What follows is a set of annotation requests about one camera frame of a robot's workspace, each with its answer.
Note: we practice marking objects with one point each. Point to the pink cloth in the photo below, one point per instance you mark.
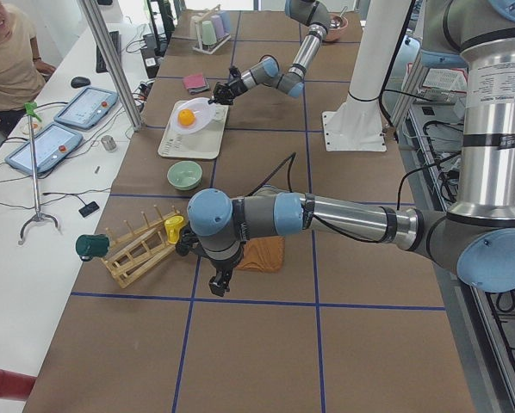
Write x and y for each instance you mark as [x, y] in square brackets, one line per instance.
[195, 81]

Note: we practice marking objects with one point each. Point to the yellow mug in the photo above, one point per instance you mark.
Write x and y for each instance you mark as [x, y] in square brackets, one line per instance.
[173, 226]

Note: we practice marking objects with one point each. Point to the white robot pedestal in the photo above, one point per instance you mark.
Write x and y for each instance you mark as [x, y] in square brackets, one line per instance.
[357, 124]

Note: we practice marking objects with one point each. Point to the red cylinder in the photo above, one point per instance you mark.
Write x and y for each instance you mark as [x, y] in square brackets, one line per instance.
[15, 386]

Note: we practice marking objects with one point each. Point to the person in beige shirt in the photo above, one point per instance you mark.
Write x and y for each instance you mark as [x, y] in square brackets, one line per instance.
[23, 73]

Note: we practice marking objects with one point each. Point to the metal stand with green clip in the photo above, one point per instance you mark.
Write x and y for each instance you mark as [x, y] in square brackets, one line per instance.
[38, 216]

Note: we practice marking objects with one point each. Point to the metal scoop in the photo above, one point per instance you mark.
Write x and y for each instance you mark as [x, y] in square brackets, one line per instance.
[337, 20]

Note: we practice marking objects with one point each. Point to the beige cup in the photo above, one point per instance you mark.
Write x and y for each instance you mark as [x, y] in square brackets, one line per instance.
[195, 27]

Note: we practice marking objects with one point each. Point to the purple cup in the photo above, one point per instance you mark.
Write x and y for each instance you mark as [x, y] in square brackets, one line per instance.
[218, 26]

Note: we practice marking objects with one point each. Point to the green bowl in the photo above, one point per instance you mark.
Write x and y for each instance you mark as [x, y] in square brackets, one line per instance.
[184, 175]

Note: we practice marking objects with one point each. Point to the white cup rack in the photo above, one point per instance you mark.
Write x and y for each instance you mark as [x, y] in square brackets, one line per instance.
[198, 46]

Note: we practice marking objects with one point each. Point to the black computer mouse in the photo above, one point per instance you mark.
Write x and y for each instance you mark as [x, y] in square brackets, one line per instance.
[79, 82]

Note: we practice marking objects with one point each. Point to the blue cup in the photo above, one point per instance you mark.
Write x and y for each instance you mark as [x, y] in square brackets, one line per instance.
[226, 21]

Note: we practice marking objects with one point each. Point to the teach pendant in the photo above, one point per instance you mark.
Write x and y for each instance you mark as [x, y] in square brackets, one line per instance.
[87, 108]
[52, 145]

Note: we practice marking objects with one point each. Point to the white round plate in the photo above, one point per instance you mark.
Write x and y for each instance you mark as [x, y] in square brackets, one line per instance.
[204, 113]

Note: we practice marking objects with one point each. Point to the wooden dish rack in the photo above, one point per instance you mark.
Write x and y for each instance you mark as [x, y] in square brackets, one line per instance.
[136, 252]

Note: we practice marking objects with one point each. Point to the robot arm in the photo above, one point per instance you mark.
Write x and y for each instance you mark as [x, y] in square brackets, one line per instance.
[474, 239]
[312, 14]

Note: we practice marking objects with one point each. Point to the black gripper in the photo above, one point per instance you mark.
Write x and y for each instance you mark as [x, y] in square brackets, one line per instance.
[223, 269]
[232, 86]

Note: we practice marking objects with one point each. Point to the wooden cutting board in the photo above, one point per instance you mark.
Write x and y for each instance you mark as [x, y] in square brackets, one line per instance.
[265, 254]

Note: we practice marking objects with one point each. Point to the small metal cylinder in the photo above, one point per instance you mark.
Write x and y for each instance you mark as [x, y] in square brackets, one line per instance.
[108, 143]

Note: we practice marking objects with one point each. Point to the lower teach pendant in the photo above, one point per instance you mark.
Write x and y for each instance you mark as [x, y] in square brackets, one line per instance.
[52, 145]

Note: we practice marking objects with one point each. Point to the aluminium frame post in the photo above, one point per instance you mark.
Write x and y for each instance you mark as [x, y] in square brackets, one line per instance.
[100, 33]

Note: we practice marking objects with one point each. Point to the green cup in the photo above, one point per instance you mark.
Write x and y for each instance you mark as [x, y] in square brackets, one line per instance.
[208, 35]

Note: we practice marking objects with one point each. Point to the upper teach pendant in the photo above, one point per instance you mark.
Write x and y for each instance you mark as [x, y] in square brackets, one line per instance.
[87, 108]

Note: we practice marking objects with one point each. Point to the dark green mug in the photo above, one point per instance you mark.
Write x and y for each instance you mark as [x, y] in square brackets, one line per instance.
[90, 246]

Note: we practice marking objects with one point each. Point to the orange fruit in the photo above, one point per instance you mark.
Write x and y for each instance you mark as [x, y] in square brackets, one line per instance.
[186, 117]

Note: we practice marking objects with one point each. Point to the cream bear tray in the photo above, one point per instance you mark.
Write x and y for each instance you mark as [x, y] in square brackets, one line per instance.
[204, 144]

